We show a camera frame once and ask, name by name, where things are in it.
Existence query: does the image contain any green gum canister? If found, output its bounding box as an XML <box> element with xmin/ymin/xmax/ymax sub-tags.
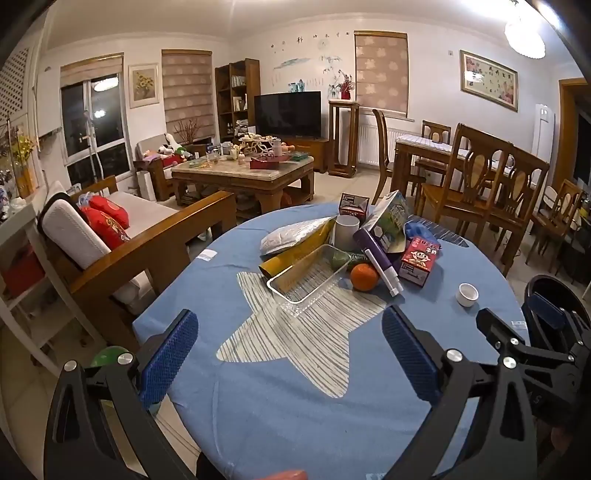
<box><xmin>331</xmin><ymin>251</ymin><xmax>370</xmax><ymax>272</ymax></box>

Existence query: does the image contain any clear plastic tray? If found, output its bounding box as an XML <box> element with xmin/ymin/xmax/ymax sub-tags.
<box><xmin>266</xmin><ymin>244</ymin><xmax>346</xmax><ymax>312</ymax></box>

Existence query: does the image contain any wooden plant stand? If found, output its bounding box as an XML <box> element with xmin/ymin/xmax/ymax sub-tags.
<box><xmin>328</xmin><ymin>100</ymin><xmax>360</xmax><ymax>178</ymax></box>

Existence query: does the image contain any wooden tv cabinet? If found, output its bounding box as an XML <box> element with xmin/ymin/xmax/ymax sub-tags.
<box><xmin>283</xmin><ymin>137</ymin><xmax>329</xmax><ymax>173</ymax></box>

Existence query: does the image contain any near wooden dining chair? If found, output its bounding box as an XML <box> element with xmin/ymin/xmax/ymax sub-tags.
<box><xmin>420</xmin><ymin>123</ymin><xmax>549</xmax><ymax>275</ymax></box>

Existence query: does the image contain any blue star tablecloth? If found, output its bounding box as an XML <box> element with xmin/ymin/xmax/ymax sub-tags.
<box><xmin>133</xmin><ymin>204</ymin><xmax>527</xmax><ymax>479</ymax></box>

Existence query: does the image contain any wooden bookshelf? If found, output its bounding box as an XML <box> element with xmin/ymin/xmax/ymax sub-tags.
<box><xmin>214</xmin><ymin>58</ymin><xmax>260</xmax><ymax>142</ymax></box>

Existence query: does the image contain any red barcode carton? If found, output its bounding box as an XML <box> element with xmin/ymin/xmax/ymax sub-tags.
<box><xmin>339</xmin><ymin>192</ymin><xmax>370</xmax><ymax>224</ymax></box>

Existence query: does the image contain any wooden dining table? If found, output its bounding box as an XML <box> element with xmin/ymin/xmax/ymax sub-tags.
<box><xmin>390</xmin><ymin>124</ymin><xmax>513</xmax><ymax>196</ymax></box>

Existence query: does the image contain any wooden sofa with cushions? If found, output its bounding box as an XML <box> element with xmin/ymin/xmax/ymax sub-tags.
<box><xmin>37</xmin><ymin>177</ymin><xmax>236</xmax><ymax>351</ymax></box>

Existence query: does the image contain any small white dish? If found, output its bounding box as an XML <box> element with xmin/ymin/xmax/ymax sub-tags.
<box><xmin>456</xmin><ymin>283</ymin><xmax>479</xmax><ymax>308</ymax></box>

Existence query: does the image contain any white paper cup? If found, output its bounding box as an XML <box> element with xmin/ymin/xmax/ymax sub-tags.
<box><xmin>334</xmin><ymin>214</ymin><xmax>360</xmax><ymax>252</ymax></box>

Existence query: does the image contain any wooden coffee table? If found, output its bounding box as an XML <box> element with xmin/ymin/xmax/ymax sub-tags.
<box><xmin>171</xmin><ymin>157</ymin><xmax>315</xmax><ymax>214</ymax></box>

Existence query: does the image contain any purple tube with white cap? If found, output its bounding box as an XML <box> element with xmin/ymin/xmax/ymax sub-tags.
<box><xmin>353</xmin><ymin>228</ymin><xmax>404</xmax><ymax>297</ymax></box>

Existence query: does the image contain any red cartoon milk carton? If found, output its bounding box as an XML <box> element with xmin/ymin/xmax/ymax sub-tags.
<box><xmin>399</xmin><ymin>237</ymin><xmax>440</xmax><ymax>287</ymax></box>

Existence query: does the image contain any small wooden side chair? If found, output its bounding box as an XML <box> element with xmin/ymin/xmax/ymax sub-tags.
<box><xmin>525</xmin><ymin>179</ymin><xmax>583</xmax><ymax>272</ymax></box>

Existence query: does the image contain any red tissue box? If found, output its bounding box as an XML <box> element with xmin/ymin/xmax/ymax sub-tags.
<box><xmin>249</xmin><ymin>155</ymin><xmax>290</xmax><ymax>169</ymax></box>

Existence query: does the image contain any tall green white carton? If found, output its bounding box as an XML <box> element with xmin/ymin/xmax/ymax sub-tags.
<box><xmin>362</xmin><ymin>190</ymin><xmax>410</xmax><ymax>254</ymax></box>

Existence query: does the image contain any red pillow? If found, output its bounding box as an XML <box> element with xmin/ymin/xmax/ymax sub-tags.
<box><xmin>80</xmin><ymin>206</ymin><xmax>130</xmax><ymax>250</ymax></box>
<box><xmin>88</xmin><ymin>195</ymin><xmax>130</xmax><ymax>230</ymax></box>

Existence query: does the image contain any framed sunflower picture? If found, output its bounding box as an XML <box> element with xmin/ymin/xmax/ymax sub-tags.
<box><xmin>128</xmin><ymin>63</ymin><xmax>159</xmax><ymax>109</ymax></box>

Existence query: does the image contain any round ceiling lamp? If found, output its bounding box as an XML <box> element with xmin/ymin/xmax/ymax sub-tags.
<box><xmin>504</xmin><ymin>20</ymin><xmax>546</xmax><ymax>60</ymax></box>

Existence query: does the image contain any framed floral picture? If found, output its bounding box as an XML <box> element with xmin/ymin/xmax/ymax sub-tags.
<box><xmin>460</xmin><ymin>50</ymin><xmax>519</xmax><ymax>112</ymax></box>

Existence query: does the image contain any white floor air conditioner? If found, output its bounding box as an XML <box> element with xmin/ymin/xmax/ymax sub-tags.
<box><xmin>531</xmin><ymin>104</ymin><xmax>555</xmax><ymax>163</ymax></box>

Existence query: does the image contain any yellow foil snack bag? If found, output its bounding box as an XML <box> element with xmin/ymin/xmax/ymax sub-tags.
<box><xmin>259</xmin><ymin>217</ymin><xmax>335</xmax><ymax>278</ymax></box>

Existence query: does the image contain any black flat television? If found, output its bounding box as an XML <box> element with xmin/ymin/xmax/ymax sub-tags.
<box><xmin>254</xmin><ymin>91</ymin><xmax>322</xmax><ymax>138</ymax></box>

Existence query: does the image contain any orange fruit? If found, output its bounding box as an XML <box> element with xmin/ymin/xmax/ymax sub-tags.
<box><xmin>349</xmin><ymin>263</ymin><xmax>380</xmax><ymax>292</ymax></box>

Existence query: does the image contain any far wooden chair by radiator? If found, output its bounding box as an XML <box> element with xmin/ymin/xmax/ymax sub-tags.
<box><xmin>372</xmin><ymin>108</ymin><xmax>427</xmax><ymax>206</ymax></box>

